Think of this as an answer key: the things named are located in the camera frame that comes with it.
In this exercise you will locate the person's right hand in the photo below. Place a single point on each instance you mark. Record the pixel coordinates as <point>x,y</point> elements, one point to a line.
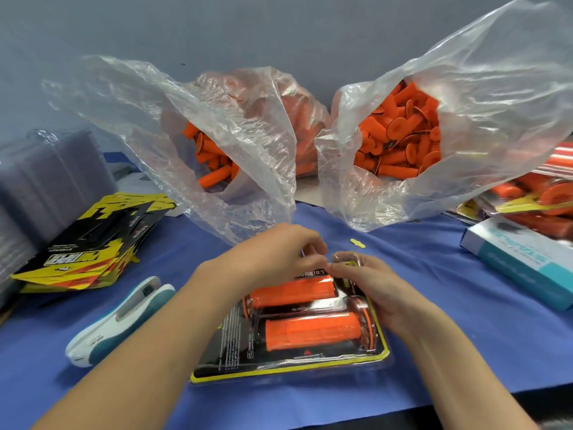
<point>385,295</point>

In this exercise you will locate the person's left hand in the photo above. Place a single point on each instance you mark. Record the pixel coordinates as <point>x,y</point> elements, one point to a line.
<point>269,255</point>

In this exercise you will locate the yellow black backing card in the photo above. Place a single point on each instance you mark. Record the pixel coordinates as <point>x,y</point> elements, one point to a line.
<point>228,349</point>

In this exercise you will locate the teal hand stapler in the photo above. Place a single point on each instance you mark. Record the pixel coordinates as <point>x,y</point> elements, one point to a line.
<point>116,322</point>

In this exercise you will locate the stack of clear blister shells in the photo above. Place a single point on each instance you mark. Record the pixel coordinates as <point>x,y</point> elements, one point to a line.
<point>40,192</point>

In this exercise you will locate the person's right forearm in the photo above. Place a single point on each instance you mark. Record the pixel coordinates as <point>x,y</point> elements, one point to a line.
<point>465,380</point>

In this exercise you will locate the person's left forearm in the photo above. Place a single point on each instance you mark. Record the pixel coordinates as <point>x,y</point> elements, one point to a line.
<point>134,362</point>

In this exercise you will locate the small yellow scrap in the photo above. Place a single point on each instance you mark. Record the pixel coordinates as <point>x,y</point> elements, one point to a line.
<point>357,242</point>

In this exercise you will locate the teal white cardboard box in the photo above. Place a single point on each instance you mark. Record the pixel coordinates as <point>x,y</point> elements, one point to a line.
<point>519,259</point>

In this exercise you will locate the stack of yellow black cards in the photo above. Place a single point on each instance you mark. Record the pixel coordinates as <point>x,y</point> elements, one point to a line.
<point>85,246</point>

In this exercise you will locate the large clear plastic bag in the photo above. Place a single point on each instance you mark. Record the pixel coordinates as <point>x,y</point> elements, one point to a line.
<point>510,76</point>

